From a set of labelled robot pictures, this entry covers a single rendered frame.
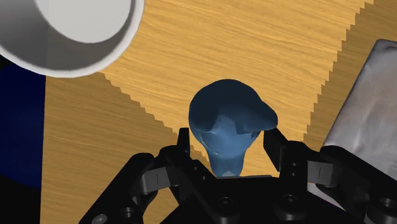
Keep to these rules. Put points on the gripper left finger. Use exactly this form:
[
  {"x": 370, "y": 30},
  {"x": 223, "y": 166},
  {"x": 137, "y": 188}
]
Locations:
[{"x": 145, "y": 183}]

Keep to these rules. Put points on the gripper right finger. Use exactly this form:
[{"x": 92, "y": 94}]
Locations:
[{"x": 328, "y": 173}]

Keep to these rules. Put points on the blue figure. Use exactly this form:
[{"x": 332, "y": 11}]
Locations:
[{"x": 231, "y": 121}]

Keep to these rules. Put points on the grey metal tray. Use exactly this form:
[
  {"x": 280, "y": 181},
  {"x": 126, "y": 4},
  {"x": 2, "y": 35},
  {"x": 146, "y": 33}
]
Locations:
[{"x": 369, "y": 114}]

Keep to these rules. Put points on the white cup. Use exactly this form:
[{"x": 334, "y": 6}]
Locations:
[{"x": 66, "y": 34}]

